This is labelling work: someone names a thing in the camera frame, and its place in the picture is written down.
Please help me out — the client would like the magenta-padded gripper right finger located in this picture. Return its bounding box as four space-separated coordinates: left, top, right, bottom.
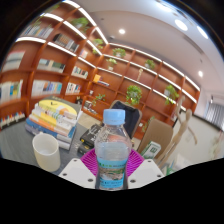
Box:
126 148 165 191

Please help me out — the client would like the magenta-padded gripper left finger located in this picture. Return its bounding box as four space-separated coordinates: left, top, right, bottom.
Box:
58 148 101 191

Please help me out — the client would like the clear blue-capped water bottle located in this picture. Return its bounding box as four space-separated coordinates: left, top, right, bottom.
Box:
94 108 133 192

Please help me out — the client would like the tall green-white drink carton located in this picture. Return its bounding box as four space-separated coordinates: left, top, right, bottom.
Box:
140 140 162 160

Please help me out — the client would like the cream plastic cup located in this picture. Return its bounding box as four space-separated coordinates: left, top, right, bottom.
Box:
31 131 62 173

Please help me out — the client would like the dark book stack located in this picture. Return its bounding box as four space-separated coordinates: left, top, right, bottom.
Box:
77 123 103 156

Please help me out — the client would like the brown chair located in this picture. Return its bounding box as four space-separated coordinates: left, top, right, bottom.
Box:
137 118 174 158

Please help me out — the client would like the black office chair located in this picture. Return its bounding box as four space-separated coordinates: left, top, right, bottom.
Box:
109 99 143 139

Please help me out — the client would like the colourful book stack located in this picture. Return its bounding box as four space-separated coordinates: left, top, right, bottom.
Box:
24 98 83 151

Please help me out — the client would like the white partition counter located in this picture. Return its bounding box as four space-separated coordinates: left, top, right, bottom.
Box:
166 111 224 174

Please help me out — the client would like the grey window curtain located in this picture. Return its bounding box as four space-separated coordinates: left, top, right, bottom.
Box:
203 96 224 131

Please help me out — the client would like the wooden shelf unit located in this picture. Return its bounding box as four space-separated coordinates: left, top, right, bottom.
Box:
0 1 201 141

